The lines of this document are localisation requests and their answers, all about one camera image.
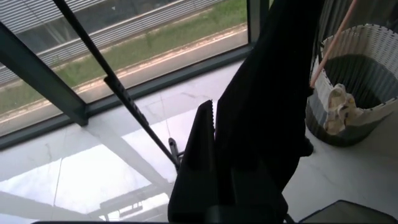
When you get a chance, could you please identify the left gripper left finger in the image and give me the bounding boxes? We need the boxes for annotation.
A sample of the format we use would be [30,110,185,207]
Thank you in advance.
[167,100,218,222]

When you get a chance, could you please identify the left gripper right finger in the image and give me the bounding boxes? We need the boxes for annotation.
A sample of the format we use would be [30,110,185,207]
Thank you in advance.
[223,161,289,222]

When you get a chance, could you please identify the cream printed garment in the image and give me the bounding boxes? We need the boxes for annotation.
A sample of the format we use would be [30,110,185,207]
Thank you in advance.
[322,83,365,136]

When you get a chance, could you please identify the black short-sleeved shirt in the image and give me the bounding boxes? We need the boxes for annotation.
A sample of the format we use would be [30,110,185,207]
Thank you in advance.
[214,0,326,206]

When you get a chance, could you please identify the pink clothes hanger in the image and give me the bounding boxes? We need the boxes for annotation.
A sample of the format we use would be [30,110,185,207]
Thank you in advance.
[310,0,359,90]

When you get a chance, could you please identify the black clothes rack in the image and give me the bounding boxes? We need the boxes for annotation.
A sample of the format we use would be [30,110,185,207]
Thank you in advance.
[52,0,185,171]

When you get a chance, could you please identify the white laundry basket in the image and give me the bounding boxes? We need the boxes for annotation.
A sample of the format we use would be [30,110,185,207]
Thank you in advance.
[305,24,398,147]

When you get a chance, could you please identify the window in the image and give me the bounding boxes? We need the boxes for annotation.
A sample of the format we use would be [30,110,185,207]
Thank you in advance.
[0,0,271,151]

